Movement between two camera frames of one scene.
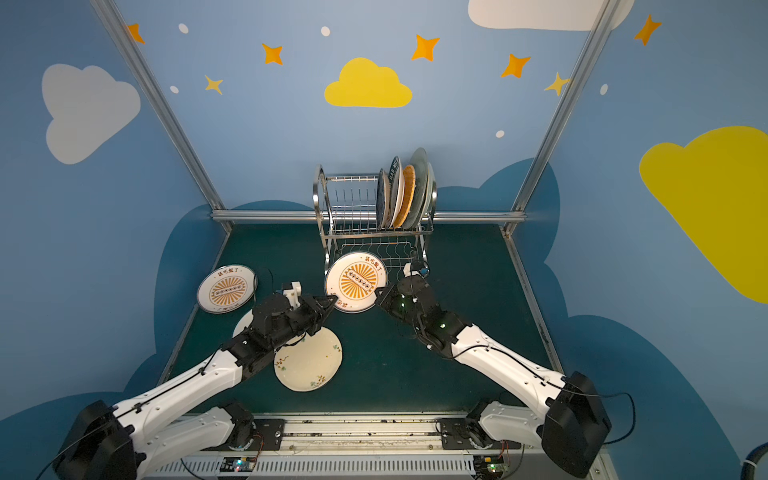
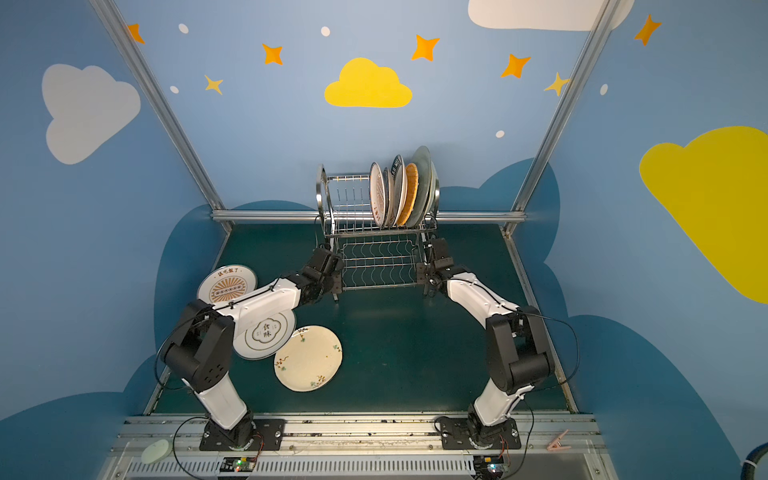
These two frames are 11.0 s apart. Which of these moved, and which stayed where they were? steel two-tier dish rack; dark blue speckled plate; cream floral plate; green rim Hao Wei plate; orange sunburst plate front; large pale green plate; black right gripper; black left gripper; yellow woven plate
Moved: orange sunburst plate front; black left gripper; black right gripper
Stayed: yellow woven plate; green rim Hao Wei plate; steel two-tier dish rack; dark blue speckled plate; large pale green plate; cream floral plate
